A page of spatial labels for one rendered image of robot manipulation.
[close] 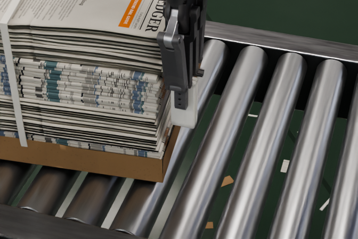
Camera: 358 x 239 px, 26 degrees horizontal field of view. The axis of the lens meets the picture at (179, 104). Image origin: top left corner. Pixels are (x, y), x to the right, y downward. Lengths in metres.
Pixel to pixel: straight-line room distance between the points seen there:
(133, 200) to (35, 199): 0.13
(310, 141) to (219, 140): 0.13
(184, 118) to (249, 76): 0.28
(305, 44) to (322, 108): 0.17
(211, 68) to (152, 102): 0.31
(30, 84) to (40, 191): 0.15
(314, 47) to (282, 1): 1.70
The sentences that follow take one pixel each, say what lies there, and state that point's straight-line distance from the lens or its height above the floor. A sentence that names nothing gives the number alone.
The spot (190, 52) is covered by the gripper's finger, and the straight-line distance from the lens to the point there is 0.88.
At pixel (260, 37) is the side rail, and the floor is 0.80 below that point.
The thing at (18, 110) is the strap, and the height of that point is 0.90.
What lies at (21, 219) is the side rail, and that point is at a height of 0.80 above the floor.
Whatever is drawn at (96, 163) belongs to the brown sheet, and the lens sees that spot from 1.02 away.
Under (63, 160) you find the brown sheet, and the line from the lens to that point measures 1.04.
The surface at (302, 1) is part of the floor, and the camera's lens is 3.00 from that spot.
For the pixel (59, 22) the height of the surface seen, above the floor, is 1.03.
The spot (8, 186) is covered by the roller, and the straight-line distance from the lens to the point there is 1.06.
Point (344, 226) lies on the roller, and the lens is 1.00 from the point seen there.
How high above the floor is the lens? 1.52
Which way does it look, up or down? 38 degrees down
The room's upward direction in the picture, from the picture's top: straight up
